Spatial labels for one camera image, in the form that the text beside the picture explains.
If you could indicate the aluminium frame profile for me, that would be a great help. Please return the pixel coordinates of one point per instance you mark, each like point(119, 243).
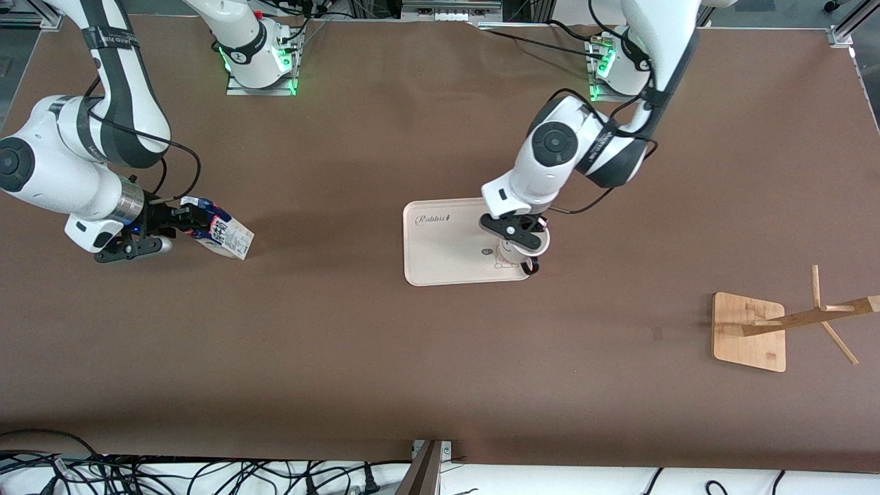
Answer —
point(450, 10)

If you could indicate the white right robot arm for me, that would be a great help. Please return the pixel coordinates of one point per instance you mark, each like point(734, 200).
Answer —
point(62, 172)

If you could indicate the wooden cup rack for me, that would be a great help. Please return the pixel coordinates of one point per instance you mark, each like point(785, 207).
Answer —
point(749, 333)

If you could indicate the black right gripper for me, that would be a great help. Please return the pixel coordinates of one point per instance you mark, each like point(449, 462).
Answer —
point(157, 216)

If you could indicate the silver aluminium corner profile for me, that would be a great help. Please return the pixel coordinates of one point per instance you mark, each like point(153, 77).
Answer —
point(849, 24)

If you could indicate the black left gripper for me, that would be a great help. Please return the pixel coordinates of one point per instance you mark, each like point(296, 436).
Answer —
point(533, 265)

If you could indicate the dark camera pole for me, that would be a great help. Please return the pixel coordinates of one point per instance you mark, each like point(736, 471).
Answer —
point(423, 474)

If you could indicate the cream plastic tray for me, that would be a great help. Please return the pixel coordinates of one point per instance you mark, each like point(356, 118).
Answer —
point(447, 251)

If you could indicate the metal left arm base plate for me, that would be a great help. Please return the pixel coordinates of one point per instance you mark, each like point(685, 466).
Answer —
point(601, 98)

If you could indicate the metal pole bracket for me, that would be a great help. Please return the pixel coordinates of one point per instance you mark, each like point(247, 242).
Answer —
point(447, 450)

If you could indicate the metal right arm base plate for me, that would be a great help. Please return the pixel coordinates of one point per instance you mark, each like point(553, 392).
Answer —
point(261, 91)

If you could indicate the blue white milk carton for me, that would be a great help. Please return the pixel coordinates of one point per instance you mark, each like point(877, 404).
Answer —
point(223, 237)

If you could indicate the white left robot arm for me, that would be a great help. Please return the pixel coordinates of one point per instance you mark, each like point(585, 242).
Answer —
point(550, 158)

